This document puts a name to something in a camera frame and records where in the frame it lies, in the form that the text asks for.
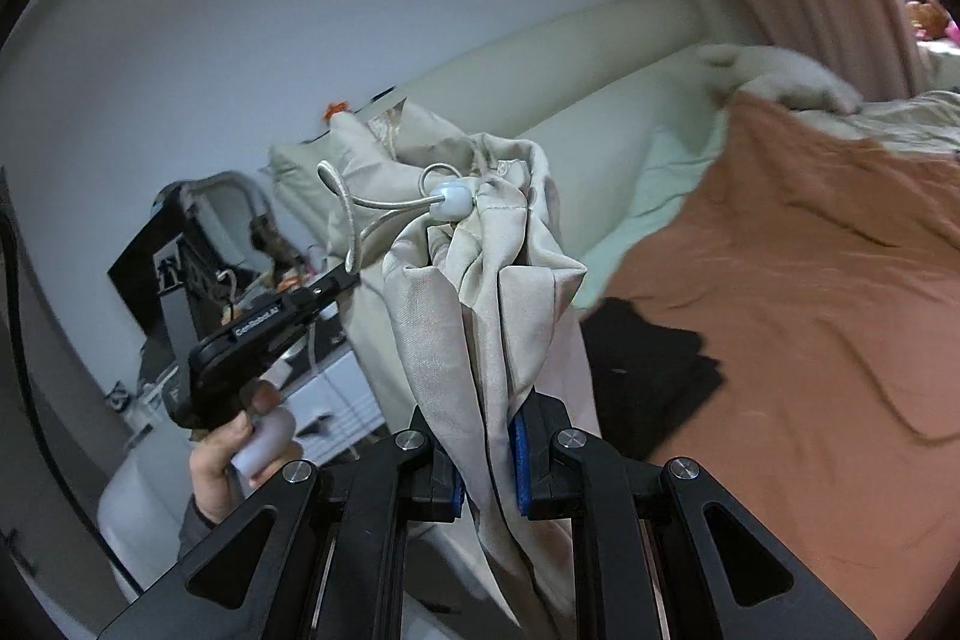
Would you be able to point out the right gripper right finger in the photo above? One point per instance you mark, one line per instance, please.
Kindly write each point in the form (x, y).
(542, 437)

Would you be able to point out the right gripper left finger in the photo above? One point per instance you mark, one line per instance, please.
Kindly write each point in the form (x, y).
(438, 491)

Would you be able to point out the beige large garment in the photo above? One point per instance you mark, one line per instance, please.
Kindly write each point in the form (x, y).
(460, 320)

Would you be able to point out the white cord stopper toggle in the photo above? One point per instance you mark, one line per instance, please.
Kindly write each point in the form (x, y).
(452, 201)

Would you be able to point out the left hand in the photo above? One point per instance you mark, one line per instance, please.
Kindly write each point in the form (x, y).
(213, 489)

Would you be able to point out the black folded garment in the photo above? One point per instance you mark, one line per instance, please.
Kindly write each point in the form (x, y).
(647, 379)

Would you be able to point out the black box on nightstand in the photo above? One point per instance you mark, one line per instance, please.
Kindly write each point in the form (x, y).
(208, 247)

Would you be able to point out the mint green pillow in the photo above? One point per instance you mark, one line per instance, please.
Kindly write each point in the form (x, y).
(671, 170)

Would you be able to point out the orange bed cover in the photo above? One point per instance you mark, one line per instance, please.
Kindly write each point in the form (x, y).
(822, 275)

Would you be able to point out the cream padded headboard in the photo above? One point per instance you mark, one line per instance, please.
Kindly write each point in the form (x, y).
(590, 88)

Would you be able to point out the white plush toy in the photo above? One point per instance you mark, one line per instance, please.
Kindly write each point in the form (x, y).
(781, 76)

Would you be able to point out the grey patterned blanket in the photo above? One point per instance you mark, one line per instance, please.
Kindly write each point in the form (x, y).
(925, 124)

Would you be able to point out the pink plush toy pile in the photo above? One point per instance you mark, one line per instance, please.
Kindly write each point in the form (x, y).
(931, 21)

